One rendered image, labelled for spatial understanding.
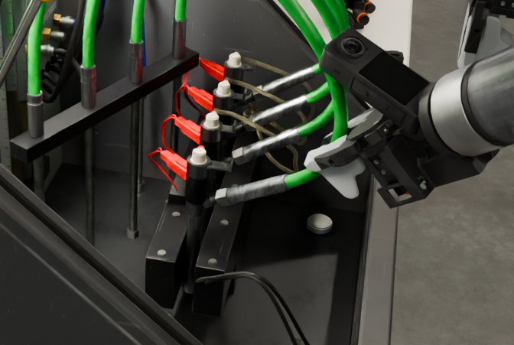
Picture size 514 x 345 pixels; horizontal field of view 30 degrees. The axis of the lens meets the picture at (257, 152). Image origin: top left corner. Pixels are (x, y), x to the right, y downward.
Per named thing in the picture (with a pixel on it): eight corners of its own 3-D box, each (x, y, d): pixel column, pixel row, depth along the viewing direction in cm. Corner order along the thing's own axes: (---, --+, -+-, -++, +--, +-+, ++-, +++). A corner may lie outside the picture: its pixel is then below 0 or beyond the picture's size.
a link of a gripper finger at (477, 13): (477, 60, 109) (495, -12, 104) (463, 57, 110) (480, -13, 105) (476, 40, 113) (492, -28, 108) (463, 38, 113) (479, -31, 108)
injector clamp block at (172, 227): (217, 357, 125) (225, 269, 116) (142, 343, 126) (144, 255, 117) (258, 202, 153) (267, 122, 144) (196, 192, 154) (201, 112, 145)
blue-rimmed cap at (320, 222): (330, 238, 147) (331, 231, 146) (304, 234, 147) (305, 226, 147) (332, 222, 150) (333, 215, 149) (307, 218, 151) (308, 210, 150)
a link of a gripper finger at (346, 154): (313, 179, 94) (372, 154, 87) (304, 166, 93) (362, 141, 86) (339, 152, 96) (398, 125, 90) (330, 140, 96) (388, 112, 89)
